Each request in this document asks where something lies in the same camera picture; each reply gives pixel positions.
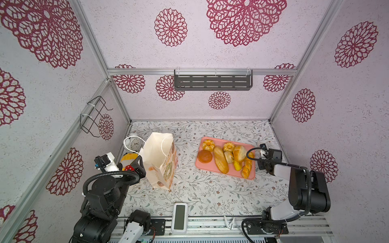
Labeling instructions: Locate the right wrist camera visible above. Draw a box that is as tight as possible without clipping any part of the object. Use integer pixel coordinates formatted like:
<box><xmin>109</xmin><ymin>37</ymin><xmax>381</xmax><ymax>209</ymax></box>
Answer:
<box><xmin>259</xmin><ymin>143</ymin><xmax>268</xmax><ymax>156</ymax></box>

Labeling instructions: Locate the round brown bun fake bread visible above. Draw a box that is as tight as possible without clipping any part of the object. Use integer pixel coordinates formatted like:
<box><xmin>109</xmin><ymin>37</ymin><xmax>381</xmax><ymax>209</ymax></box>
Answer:
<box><xmin>198</xmin><ymin>150</ymin><xmax>213</xmax><ymax>164</ymax></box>

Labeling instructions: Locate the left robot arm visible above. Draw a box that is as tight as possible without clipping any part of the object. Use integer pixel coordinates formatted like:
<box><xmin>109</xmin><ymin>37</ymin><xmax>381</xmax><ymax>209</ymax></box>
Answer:
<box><xmin>69</xmin><ymin>152</ymin><xmax>146</xmax><ymax>243</ymax></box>

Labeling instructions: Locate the golden bundt cake fake bread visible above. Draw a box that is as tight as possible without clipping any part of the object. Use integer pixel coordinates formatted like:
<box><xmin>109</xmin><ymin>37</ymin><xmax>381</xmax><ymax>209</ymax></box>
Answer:
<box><xmin>223</xmin><ymin>142</ymin><xmax>235</xmax><ymax>152</ymax></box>

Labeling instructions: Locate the white alarm clock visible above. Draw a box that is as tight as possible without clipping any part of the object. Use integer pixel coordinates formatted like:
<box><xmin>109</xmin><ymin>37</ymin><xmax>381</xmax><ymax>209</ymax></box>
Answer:
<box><xmin>123</xmin><ymin>133</ymin><xmax>145</xmax><ymax>153</ymax></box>

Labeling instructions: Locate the small yellow fake bread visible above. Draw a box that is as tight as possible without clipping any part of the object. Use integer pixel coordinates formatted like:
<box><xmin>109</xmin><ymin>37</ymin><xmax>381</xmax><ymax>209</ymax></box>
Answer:
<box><xmin>233</xmin><ymin>161</ymin><xmax>243</xmax><ymax>171</ymax></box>

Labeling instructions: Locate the small round fake bread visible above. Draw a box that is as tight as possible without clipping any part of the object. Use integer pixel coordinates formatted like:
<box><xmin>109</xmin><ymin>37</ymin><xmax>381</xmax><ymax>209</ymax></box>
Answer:
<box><xmin>224</xmin><ymin>151</ymin><xmax>234</xmax><ymax>164</ymax></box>

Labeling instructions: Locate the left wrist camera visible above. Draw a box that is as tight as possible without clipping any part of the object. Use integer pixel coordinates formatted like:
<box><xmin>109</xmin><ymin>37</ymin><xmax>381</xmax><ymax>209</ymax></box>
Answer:
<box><xmin>94</xmin><ymin>152</ymin><xmax>120</xmax><ymax>173</ymax></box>

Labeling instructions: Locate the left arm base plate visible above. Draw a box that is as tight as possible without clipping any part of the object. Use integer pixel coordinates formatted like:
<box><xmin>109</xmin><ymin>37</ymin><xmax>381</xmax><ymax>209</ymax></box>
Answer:
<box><xmin>143</xmin><ymin>219</ymin><xmax>166</xmax><ymax>236</ymax></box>

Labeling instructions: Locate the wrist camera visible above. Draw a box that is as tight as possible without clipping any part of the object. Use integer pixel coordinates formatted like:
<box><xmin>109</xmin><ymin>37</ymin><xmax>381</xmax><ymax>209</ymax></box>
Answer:
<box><xmin>94</xmin><ymin>152</ymin><xmax>120</xmax><ymax>173</ymax></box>
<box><xmin>259</xmin><ymin>143</ymin><xmax>268</xmax><ymax>156</ymax></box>

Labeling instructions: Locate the long baguette fake bread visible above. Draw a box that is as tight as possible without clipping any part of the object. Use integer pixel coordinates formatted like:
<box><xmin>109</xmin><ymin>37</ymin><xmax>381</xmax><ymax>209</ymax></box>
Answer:
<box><xmin>213</xmin><ymin>146</ymin><xmax>229</xmax><ymax>174</ymax></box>

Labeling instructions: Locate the dark grey wall shelf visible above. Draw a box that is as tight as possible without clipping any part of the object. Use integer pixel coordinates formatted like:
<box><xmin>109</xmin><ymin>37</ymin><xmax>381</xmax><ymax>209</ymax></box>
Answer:
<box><xmin>173</xmin><ymin>69</ymin><xmax>253</xmax><ymax>91</ymax></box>

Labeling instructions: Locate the white plastic clip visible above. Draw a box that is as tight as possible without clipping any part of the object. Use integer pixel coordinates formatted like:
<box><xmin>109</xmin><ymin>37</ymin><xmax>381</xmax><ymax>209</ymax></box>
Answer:
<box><xmin>223</xmin><ymin>216</ymin><xmax>235</xmax><ymax>230</ymax></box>

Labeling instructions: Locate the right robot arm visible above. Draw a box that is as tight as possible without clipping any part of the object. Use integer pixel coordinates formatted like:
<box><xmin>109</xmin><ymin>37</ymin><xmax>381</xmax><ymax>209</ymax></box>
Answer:
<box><xmin>255</xmin><ymin>149</ymin><xmax>331</xmax><ymax>222</ymax></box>

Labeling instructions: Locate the yellow orange striped fake bread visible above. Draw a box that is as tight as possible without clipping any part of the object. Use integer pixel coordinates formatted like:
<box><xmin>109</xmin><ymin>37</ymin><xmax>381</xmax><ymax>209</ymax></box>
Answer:
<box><xmin>241</xmin><ymin>158</ymin><xmax>253</xmax><ymax>179</ymax></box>

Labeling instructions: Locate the large golden bun fake bread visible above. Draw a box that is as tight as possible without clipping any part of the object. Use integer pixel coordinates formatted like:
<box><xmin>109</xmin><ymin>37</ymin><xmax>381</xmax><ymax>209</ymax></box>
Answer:
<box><xmin>233</xmin><ymin>145</ymin><xmax>247</xmax><ymax>163</ymax></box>

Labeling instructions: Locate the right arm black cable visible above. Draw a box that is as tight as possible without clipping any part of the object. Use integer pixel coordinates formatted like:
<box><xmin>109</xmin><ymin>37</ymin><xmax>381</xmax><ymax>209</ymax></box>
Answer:
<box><xmin>240</xmin><ymin>147</ymin><xmax>313</xmax><ymax>243</ymax></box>

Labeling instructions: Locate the striped ring doughnut fake bread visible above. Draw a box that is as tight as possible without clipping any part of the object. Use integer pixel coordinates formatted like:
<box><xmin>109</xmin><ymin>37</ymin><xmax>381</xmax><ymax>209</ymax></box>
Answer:
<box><xmin>202</xmin><ymin>139</ymin><xmax>215</xmax><ymax>152</ymax></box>

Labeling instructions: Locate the printed paper bag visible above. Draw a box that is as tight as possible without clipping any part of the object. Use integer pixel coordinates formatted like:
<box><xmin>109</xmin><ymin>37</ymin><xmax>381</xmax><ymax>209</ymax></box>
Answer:
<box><xmin>137</xmin><ymin>132</ymin><xmax>178</xmax><ymax>190</ymax></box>

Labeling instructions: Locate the black wire wall rack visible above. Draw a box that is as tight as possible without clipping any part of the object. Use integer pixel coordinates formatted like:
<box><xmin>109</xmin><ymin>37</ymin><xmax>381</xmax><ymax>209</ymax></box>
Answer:
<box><xmin>79</xmin><ymin>96</ymin><xmax>114</xmax><ymax>140</ymax></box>

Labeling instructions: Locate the white digital timer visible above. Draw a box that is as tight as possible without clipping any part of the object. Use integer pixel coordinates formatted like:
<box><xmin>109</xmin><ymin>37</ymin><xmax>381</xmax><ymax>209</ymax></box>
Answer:
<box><xmin>171</xmin><ymin>202</ymin><xmax>188</xmax><ymax>234</ymax></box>

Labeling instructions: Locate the yellow plush toy red dress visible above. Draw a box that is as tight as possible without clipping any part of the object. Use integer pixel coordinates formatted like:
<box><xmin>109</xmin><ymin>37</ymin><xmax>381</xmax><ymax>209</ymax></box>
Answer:
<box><xmin>120</xmin><ymin>153</ymin><xmax>139</xmax><ymax>171</ymax></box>

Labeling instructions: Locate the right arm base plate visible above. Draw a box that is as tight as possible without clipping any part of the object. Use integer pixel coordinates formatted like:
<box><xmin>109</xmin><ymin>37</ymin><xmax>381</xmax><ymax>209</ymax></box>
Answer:
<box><xmin>244</xmin><ymin>218</ymin><xmax>289</xmax><ymax>235</ymax></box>

